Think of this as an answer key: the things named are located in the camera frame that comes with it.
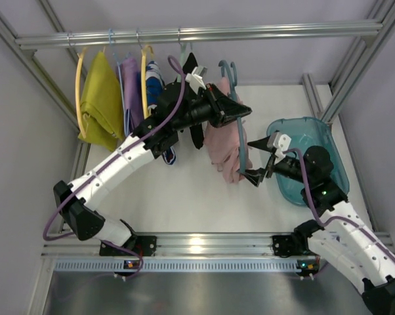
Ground pink trousers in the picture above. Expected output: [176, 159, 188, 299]
[202, 77, 253, 184]

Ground blue-grey plastic hanger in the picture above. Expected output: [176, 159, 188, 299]
[218, 60, 247, 174]

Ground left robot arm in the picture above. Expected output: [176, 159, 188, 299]
[53, 82, 252, 247]

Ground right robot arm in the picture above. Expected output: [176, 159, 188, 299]
[244, 132, 395, 314]

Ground black trousers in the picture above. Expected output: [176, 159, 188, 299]
[165, 53, 204, 150]

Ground blue white patterned trousers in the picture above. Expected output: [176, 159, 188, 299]
[146, 60, 177, 165]

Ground purple trousers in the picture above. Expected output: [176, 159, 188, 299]
[121, 56, 144, 136]

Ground olive yellow trousers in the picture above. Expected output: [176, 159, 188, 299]
[81, 51, 125, 152]

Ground pale yellow hanger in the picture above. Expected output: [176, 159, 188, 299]
[75, 47, 88, 142]

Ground teal plastic basin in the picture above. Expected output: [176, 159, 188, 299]
[266, 117, 350, 207]

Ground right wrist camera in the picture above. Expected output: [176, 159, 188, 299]
[267, 131, 291, 161]

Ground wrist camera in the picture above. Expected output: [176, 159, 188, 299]
[267, 131, 291, 161]
[185, 66, 207, 94]

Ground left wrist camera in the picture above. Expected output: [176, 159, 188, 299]
[185, 66, 207, 94]

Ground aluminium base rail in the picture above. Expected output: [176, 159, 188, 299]
[41, 231, 394, 260]

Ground light blue wire hanger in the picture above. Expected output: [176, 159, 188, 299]
[108, 28, 130, 137]

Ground slotted cable duct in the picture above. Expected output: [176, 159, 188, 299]
[54, 259, 318, 272]

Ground aluminium hanging rail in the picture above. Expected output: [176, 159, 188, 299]
[15, 20, 383, 50]

